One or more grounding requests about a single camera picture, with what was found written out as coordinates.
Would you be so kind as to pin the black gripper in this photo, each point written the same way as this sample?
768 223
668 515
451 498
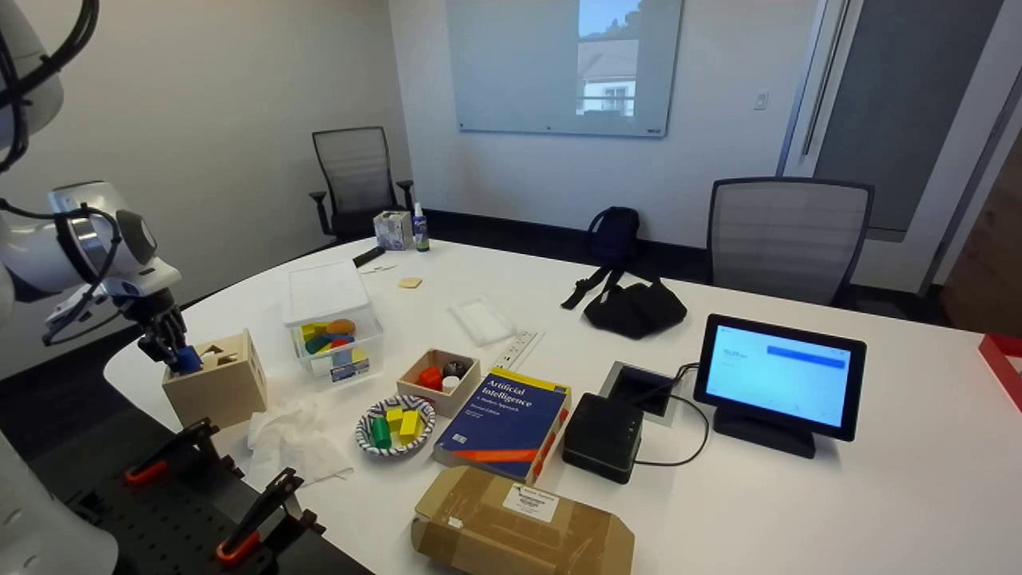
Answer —
154 324

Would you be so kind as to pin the blue flower-shaped block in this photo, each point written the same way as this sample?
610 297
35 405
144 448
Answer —
185 363

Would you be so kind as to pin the wooden shape sorter toy box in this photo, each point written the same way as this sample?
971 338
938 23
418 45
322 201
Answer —
218 391

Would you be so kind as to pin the green wooden block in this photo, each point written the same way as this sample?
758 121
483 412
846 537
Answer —
378 431

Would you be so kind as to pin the yellow wooden block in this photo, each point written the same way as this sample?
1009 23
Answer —
405 421

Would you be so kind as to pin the clear tissue box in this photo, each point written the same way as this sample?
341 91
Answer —
390 226

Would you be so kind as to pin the red wooden block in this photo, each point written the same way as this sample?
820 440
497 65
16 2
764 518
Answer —
428 378

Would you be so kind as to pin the white wooden block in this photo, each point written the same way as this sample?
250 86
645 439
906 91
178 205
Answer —
451 383

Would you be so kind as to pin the brown taped cardboard box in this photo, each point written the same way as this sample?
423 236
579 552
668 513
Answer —
511 528

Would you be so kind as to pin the black power box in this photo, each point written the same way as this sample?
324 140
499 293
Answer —
603 436

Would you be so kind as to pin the black orange bar clamp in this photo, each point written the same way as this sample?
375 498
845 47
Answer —
171 451
261 515

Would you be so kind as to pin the crumpled clear plastic wrap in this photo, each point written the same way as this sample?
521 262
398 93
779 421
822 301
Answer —
293 436

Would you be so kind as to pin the clear plastic bin of blocks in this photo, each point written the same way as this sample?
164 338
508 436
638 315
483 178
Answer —
330 346

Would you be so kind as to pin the yellow sticky note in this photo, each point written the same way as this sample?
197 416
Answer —
409 281

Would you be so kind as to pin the black mesh armrest office chair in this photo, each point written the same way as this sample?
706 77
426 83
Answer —
355 169

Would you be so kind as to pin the bowl of colourful toys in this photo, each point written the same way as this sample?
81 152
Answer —
409 448

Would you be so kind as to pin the small blue spray bottle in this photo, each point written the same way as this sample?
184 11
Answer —
418 226

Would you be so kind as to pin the small open wooden tray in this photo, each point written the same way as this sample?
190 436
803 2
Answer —
460 403

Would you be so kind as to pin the white flat packet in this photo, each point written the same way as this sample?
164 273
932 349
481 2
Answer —
481 324

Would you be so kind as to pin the blue book orange stripe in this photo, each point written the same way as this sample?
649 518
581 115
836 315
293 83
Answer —
499 418

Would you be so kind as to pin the white ruler strip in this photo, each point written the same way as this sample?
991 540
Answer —
514 349

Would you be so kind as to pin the black backpack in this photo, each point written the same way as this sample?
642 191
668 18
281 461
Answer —
613 235

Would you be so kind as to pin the black tablet on stand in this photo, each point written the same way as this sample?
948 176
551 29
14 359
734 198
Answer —
785 371

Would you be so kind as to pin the grey mesh office chair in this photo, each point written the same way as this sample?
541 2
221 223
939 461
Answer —
788 241

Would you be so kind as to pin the frosted glass door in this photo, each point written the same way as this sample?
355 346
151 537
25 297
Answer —
906 106

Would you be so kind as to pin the red case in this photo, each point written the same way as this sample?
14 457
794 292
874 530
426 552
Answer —
1007 367

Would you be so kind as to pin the glass wall whiteboard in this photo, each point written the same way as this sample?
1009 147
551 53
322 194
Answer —
511 65

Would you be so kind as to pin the white wall switch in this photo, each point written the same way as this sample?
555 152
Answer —
762 99

